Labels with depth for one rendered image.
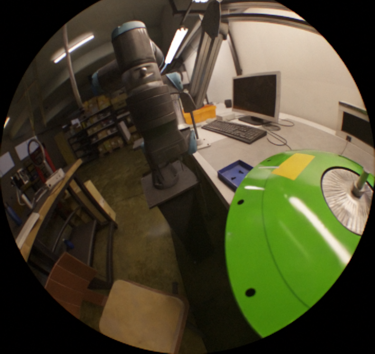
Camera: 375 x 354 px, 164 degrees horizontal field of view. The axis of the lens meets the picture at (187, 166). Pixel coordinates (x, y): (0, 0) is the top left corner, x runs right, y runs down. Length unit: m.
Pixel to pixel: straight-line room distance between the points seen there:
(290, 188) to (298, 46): 1.14
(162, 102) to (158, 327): 0.70
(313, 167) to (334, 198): 0.05
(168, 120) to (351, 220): 0.26
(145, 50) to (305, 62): 1.08
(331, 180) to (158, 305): 0.63
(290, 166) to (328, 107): 0.95
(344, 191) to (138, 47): 0.31
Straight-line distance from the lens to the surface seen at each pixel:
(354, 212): 0.17
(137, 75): 0.21
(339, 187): 0.18
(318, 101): 1.14
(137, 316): 0.68
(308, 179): 0.17
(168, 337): 0.64
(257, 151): 0.57
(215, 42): 0.49
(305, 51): 1.18
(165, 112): 0.20
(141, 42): 0.23
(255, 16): 0.45
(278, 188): 0.15
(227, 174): 0.44
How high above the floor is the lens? 1.19
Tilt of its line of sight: 31 degrees down
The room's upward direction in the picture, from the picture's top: 17 degrees counter-clockwise
